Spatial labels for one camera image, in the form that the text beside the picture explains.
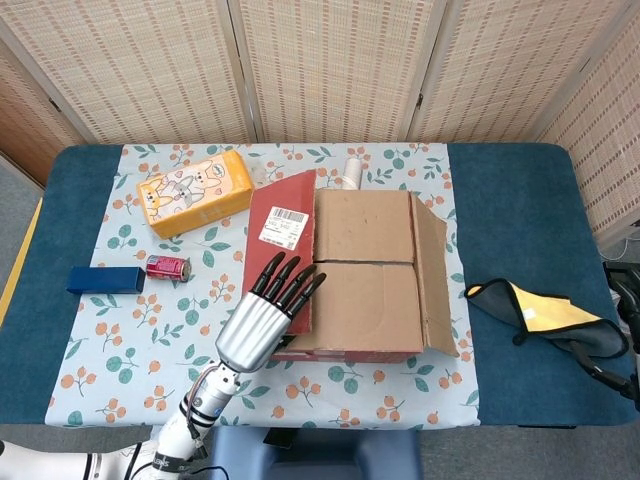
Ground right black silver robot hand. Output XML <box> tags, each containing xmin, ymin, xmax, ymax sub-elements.
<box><xmin>573</xmin><ymin>342</ymin><xmax>640</xmax><ymax>402</ymax></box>

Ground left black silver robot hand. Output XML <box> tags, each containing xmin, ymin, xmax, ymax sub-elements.
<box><xmin>214</xmin><ymin>251</ymin><xmax>328</xmax><ymax>374</ymax></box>

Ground large red cardboard box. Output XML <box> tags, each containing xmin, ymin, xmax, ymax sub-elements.
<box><xmin>243</xmin><ymin>168</ymin><xmax>461</xmax><ymax>364</ymax></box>

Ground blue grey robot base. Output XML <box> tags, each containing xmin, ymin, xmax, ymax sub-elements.
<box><xmin>208</xmin><ymin>427</ymin><xmax>422</xmax><ymax>480</ymax></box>

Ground orange tissue pack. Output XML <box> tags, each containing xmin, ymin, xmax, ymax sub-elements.
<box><xmin>135</xmin><ymin>151</ymin><xmax>255</xmax><ymax>239</ymax></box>

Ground dark blue rectangular box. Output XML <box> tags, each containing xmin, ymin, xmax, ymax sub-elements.
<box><xmin>66</xmin><ymin>266</ymin><xmax>147</xmax><ymax>295</ymax></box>

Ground yellow grey cloth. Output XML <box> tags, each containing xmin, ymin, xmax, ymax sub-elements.
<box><xmin>463</xmin><ymin>278</ymin><xmax>630</xmax><ymax>359</ymax></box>

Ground red soda can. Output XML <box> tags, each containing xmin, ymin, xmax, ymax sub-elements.
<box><xmin>145</xmin><ymin>254</ymin><xmax>193</xmax><ymax>283</ymax></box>

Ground floral pattern tablecloth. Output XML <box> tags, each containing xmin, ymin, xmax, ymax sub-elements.
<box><xmin>43</xmin><ymin>143</ymin><xmax>482</xmax><ymax>430</ymax></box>

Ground white small bottle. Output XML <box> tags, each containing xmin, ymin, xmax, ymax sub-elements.
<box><xmin>341</xmin><ymin>157</ymin><xmax>364</xmax><ymax>191</ymax></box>

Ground woven bamboo folding screen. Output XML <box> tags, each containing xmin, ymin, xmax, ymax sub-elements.
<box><xmin>0</xmin><ymin>0</ymin><xmax>640</xmax><ymax>251</ymax></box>

